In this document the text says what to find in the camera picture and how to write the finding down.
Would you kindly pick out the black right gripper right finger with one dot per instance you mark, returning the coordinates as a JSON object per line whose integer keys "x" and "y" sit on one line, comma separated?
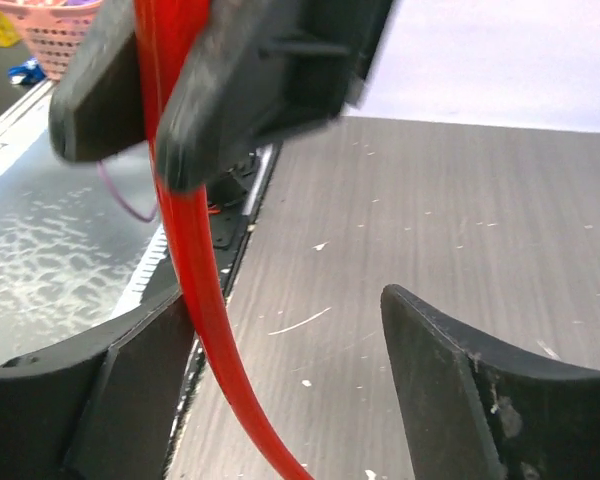
{"x": 476, "y": 407}

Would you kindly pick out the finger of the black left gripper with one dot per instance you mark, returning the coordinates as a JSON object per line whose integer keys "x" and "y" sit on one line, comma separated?
{"x": 260, "y": 73}
{"x": 96, "y": 108}

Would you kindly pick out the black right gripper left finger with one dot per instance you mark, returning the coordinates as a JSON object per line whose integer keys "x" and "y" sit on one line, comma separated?
{"x": 101, "y": 404}

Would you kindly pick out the red cable lock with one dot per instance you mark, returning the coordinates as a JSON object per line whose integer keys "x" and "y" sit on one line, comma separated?
{"x": 164, "y": 32}

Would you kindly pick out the blue object behind basket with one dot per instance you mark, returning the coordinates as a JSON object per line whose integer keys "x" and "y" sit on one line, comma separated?
{"x": 26, "y": 74}

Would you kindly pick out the pink plastic basket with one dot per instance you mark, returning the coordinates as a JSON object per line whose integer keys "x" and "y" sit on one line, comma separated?
{"x": 51, "y": 30}

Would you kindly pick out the aluminium frame rail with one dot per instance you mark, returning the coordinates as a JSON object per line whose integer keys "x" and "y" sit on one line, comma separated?
{"x": 22, "y": 106}

